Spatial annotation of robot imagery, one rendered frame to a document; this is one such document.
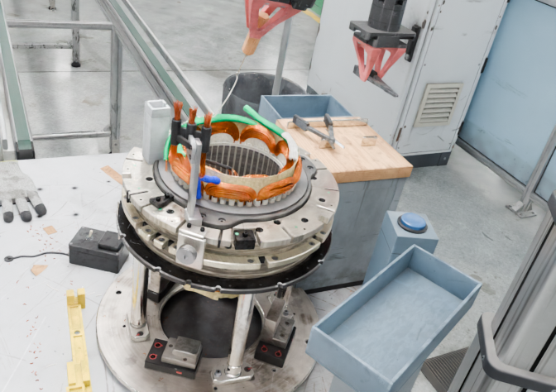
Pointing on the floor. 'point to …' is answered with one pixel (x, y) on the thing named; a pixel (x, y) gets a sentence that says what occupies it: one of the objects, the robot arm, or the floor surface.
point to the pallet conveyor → (14, 109)
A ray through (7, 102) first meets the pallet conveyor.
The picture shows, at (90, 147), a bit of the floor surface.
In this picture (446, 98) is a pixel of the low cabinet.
